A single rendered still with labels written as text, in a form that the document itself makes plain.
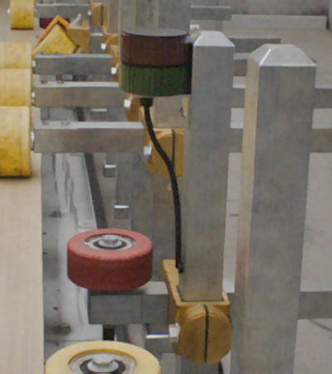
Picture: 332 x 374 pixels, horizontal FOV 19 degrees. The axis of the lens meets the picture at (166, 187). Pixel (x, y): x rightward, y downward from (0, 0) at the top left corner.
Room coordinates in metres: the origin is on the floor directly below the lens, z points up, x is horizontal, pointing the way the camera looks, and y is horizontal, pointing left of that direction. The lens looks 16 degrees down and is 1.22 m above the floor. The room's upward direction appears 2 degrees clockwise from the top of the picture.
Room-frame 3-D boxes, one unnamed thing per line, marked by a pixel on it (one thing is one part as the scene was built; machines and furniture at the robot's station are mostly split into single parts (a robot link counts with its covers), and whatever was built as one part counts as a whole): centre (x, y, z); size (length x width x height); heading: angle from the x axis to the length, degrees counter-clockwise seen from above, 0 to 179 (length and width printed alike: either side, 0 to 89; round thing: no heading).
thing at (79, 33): (1.87, 0.20, 0.95); 0.10 x 0.04 x 0.10; 98
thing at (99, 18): (2.36, 0.17, 0.95); 0.14 x 0.06 x 0.05; 8
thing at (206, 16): (2.38, 0.11, 0.95); 0.50 x 0.04 x 0.04; 98
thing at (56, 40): (1.86, 0.22, 0.93); 0.09 x 0.08 x 0.09; 98
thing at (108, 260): (0.88, 0.05, 0.85); 0.08 x 0.08 x 0.11
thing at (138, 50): (0.84, 0.01, 1.10); 0.06 x 0.06 x 0.02
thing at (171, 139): (1.12, 0.00, 0.95); 0.14 x 0.06 x 0.05; 8
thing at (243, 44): (1.90, -0.03, 0.95); 0.36 x 0.03 x 0.03; 98
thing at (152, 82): (0.84, 0.01, 1.07); 0.06 x 0.06 x 0.02
